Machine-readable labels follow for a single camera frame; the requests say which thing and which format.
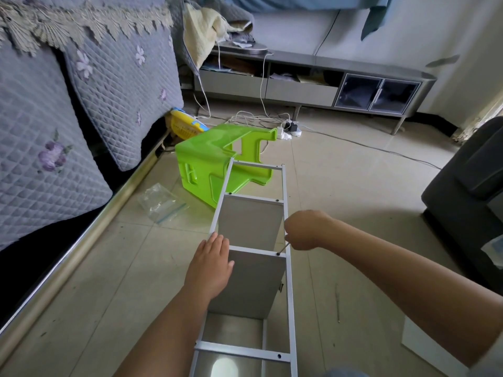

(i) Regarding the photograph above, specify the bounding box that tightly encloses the person's left hand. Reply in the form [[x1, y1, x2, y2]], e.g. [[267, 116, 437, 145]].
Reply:
[[182, 231, 236, 305]]

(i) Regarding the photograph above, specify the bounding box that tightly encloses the person's right hand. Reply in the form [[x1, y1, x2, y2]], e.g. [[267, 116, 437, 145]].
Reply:
[[283, 209, 337, 252]]

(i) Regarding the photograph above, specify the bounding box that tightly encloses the white wooden board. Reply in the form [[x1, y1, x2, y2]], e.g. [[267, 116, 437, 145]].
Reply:
[[216, 194, 286, 252], [401, 314, 471, 377], [206, 246, 288, 320]]

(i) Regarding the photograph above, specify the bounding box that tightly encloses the clear plastic screw bag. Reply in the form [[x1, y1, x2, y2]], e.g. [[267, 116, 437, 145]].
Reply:
[[137, 183, 190, 226]]

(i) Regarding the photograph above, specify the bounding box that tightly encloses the white metal frame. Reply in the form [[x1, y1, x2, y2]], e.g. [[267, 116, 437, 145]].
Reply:
[[187, 158, 300, 377], [259, 316, 270, 377]]

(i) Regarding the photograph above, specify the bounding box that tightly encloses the person's left forearm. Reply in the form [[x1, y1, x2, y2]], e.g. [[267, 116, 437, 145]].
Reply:
[[114, 288, 212, 377]]

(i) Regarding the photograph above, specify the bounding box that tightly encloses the person's right forearm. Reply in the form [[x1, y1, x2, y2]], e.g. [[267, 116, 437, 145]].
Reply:
[[326, 219, 503, 366]]

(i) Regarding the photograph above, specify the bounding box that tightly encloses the person's white shirt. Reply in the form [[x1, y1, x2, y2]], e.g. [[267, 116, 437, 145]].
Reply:
[[470, 332, 503, 377]]

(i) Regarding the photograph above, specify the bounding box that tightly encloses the white power strip with plugs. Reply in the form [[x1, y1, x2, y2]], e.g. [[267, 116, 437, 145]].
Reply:
[[281, 119, 304, 140]]

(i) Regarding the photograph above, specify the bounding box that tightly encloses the green plastic stool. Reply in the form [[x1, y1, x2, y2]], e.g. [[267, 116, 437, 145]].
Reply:
[[173, 124, 279, 210]]

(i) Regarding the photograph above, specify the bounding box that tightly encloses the yellow plastic basket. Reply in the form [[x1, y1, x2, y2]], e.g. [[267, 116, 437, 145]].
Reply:
[[165, 108, 211, 145]]

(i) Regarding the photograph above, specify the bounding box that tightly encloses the grey marble TV cabinet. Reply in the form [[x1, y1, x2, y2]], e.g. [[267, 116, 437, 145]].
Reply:
[[189, 43, 438, 137]]

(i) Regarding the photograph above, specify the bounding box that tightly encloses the grey sofa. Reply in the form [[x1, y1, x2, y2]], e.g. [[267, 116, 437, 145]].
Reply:
[[420, 115, 503, 294]]

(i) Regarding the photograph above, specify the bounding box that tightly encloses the patterned beige curtain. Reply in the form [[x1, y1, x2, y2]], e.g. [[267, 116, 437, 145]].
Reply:
[[452, 96, 503, 145]]

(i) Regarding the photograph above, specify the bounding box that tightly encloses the grey textured furniture cover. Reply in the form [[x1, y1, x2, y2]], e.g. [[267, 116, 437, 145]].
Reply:
[[0, 0, 185, 252]]

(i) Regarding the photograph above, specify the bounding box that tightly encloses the pile of pale cloth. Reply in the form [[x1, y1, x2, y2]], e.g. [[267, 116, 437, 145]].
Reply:
[[182, 0, 254, 71]]

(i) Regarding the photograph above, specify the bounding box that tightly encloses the blue cloth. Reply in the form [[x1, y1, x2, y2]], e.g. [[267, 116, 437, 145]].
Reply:
[[196, 0, 394, 41]]

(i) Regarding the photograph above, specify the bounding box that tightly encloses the long dark cable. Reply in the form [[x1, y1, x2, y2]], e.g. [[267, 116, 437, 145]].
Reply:
[[302, 129, 443, 171]]

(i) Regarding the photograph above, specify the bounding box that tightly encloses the tangle of white cables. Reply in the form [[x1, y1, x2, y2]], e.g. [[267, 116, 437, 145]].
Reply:
[[192, 43, 303, 142]]

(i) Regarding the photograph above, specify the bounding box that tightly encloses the chrome metal base rail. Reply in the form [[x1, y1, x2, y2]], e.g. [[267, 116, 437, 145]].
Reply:
[[0, 137, 170, 366]]

